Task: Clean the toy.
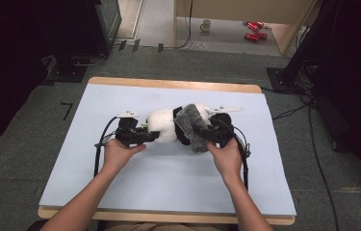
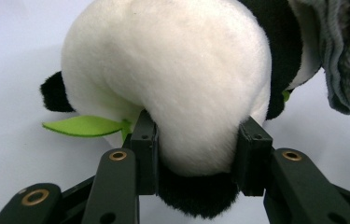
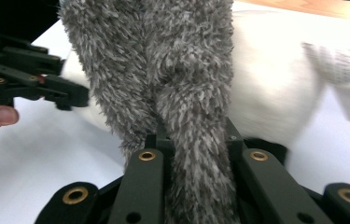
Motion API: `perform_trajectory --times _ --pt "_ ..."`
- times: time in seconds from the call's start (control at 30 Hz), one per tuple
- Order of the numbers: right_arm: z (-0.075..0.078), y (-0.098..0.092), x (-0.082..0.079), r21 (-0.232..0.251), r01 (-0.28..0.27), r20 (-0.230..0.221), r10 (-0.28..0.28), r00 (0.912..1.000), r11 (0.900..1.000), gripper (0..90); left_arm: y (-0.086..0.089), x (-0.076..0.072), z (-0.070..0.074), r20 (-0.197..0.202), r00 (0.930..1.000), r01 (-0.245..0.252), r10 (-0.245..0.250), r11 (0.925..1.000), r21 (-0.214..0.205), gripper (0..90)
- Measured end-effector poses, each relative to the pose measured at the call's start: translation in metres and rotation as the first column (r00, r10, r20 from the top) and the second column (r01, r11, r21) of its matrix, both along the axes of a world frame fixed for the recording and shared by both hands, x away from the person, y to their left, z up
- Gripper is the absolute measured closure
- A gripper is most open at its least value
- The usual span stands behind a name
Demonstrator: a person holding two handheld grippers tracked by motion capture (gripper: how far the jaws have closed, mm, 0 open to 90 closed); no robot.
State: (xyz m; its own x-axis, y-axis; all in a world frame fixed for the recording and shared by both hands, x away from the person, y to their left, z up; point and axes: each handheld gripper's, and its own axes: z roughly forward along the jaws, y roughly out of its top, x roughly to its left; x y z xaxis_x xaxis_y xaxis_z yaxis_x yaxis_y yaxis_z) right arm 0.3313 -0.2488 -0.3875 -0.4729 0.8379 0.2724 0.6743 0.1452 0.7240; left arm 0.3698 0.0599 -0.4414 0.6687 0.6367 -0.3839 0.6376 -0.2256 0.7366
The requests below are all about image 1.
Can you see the person's right hand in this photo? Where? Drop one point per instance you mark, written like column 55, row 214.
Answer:
column 226, row 160

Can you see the wooden table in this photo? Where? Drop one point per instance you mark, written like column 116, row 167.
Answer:
column 175, row 84

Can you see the dark cabinet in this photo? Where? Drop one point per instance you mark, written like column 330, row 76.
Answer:
column 104, row 25

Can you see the black stand with base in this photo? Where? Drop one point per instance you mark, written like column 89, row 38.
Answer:
column 288, row 77

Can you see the panda plush toy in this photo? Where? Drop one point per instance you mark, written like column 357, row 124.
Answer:
column 162, row 125

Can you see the beige mug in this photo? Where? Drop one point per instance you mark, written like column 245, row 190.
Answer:
column 205, row 25

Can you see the person's left hand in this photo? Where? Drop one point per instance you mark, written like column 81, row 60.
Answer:
column 120, row 157

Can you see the red can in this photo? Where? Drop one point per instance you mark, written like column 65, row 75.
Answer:
column 262, row 36
column 260, row 24
column 252, row 27
column 251, row 37

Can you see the black tape strip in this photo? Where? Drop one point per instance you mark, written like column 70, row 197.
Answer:
column 160, row 47
column 122, row 45
column 136, row 45

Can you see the light blue table mat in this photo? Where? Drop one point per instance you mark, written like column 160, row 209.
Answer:
column 168, row 189

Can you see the black stand base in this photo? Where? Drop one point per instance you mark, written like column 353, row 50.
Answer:
column 67, row 72

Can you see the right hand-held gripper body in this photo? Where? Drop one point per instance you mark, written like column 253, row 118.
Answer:
column 219, row 130

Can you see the grey fluffy cloth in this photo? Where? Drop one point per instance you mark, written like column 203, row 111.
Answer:
column 191, row 126

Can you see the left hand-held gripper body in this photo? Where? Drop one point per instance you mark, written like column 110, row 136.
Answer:
column 130, row 133

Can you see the light wooden desk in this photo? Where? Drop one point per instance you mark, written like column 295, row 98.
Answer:
column 245, row 9

